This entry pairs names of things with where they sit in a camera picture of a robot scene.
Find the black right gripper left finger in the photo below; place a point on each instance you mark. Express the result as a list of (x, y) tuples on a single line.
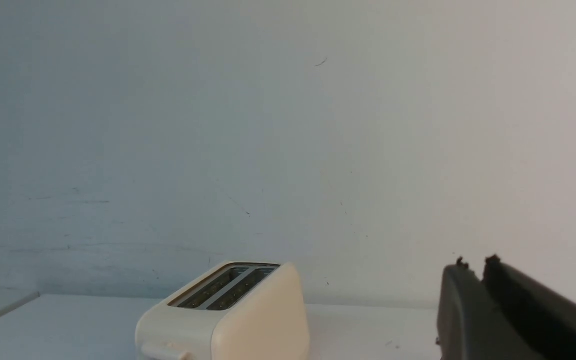
[(470, 325)]

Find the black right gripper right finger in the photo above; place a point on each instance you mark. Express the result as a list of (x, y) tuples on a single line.
[(544, 319)]

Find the cream white toaster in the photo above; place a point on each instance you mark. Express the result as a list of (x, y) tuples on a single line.
[(239, 310)]

